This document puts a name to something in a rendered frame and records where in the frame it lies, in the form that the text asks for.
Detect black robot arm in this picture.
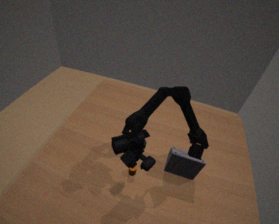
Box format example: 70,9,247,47
112,86,209,168

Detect orange knob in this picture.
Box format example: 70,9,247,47
129,166,137,176

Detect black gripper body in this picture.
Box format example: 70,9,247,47
130,144,156,171

